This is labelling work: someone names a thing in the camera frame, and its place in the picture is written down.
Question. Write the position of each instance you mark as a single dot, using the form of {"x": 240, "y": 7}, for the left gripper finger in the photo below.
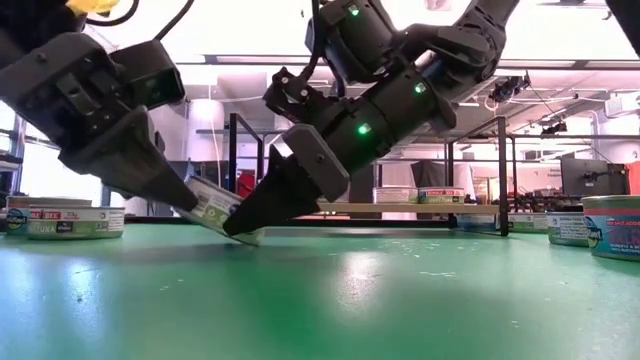
{"x": 135, "y": 160}

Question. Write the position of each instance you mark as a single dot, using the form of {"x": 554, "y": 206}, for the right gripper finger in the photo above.
{"x": 275, "y": 200}

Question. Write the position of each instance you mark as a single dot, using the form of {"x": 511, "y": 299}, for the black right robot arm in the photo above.
{"x": 450, "y": 35}

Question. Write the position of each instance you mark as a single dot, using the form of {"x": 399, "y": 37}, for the black monitor on arm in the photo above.
{"x": 595, "y": 175}

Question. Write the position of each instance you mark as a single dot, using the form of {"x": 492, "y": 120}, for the black flat screen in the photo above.
{"x": 365, "y": 190}

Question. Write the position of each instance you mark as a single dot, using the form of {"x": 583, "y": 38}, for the white round column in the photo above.
{"x": 205, "y": 130}

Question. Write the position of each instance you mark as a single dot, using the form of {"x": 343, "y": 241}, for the blue salmon can gold lid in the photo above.
{"x": 615, "y": 230}
{"x": 50, "y": 201}
{"x": 477, "y": 223}

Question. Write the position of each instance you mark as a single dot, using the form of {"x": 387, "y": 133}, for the green table mat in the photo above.
{"x": 400, "y": 310}

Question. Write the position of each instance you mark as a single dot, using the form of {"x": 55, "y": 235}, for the red panel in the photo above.
{"x": 633, "y": 177}

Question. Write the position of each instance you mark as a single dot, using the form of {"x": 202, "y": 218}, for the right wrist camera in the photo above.
{"x": 295, "y": 95}

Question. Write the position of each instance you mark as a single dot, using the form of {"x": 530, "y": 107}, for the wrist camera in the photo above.
{"x": 295, "y": 95}
{"x": 150, "y": 75}

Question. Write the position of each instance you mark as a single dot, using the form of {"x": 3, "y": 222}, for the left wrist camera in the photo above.
{"x": 150, "y": 75}

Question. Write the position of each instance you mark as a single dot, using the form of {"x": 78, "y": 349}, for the black ceiling camera rig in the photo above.
{"x": 507, "y": 90}

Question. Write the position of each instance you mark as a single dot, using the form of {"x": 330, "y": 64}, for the white wall unit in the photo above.
{"x": 622, "y": 105}

